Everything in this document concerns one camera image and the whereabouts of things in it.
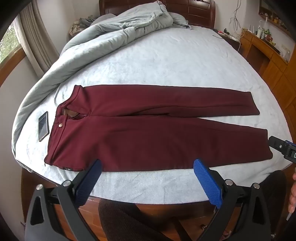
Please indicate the wall shelf with figurines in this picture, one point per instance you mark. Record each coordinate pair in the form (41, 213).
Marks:
(274, 16)

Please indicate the wooden framed window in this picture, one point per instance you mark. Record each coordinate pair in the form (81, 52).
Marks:
(10, 46)

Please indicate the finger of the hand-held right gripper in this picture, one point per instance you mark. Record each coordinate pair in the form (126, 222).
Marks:
(277, 144)

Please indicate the white bottles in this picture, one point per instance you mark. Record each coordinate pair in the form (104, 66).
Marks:
(260, 31)

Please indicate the person's right hand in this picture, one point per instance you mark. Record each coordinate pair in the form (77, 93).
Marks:
(293, 194)

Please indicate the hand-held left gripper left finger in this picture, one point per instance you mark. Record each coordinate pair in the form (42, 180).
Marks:
(90, 179)

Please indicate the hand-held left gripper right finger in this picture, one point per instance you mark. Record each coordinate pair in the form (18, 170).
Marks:
(207, 183)

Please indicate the smartphone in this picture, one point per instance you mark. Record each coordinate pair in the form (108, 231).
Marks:
(43, 126)

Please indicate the camouflage cloth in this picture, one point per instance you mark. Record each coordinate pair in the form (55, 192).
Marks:
(77, 25)

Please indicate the power strip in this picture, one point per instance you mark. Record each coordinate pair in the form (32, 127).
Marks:
(223, 32)

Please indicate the grey duvet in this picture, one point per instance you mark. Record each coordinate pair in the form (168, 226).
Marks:
(104, 30)

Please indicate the beige curtain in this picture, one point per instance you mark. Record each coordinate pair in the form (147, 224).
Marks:
(38, 39)

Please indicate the maroon pants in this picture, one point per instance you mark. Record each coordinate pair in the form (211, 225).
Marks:
(150, 139)

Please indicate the wooden bed with white sheet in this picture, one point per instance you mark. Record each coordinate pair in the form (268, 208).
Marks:
(166, 58)

